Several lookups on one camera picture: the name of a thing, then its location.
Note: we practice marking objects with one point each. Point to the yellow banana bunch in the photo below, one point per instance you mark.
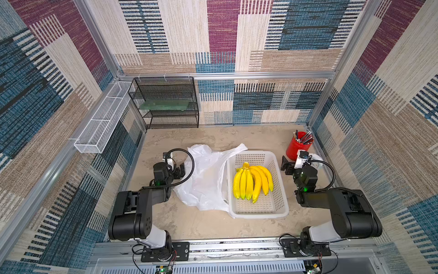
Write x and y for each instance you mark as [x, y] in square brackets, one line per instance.
[250, 182]

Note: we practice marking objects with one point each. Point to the pens in cup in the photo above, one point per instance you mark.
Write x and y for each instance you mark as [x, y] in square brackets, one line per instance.
[302, 137]

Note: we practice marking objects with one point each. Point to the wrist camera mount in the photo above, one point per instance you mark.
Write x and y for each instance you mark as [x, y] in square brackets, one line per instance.
[168, 158]
[302, 157]

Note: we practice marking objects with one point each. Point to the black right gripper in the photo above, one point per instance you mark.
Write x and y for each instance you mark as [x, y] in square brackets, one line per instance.
[287, 166]

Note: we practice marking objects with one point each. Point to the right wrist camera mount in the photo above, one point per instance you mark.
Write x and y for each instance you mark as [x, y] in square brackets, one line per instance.
[302, 157]

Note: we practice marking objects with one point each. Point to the green board on shelf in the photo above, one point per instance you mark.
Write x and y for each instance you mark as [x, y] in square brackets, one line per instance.
[162, 105]

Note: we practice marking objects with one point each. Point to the white round clock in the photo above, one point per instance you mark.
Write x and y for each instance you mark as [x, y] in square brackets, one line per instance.
[315, 161]

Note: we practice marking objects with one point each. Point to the white plastic bag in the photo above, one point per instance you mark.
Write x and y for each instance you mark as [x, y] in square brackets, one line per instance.
[204, 177]

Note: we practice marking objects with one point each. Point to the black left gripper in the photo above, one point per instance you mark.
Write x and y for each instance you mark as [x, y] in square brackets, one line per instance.
[178, 176]

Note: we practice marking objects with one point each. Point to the white wire mesh tray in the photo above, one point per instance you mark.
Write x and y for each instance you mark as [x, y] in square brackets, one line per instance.
[99, 129]

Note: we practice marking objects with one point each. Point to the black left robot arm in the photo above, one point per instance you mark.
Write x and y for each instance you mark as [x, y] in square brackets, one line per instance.
[131, 219]

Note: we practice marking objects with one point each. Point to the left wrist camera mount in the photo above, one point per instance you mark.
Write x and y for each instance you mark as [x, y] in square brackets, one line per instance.
[168, 158]

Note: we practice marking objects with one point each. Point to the black wire mesh shelf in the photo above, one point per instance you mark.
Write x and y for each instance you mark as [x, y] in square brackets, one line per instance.
[162, 88]

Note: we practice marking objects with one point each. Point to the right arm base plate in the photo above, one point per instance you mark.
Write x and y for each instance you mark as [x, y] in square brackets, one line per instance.
[297, 248]

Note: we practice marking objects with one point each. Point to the red pen cup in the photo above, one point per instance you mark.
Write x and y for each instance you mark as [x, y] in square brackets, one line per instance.
[293, 148]

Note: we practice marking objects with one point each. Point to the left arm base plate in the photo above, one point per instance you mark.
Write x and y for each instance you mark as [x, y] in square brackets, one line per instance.
[177, 251]

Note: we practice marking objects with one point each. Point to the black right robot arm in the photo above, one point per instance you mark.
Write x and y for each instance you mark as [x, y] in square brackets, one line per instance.
[352, 216]

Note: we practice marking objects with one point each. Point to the white perforated plastic basket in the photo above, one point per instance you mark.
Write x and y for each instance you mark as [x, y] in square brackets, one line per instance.
[272, 206]

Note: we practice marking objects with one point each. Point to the aluminium front rail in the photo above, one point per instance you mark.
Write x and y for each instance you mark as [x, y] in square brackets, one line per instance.
[257, 255]

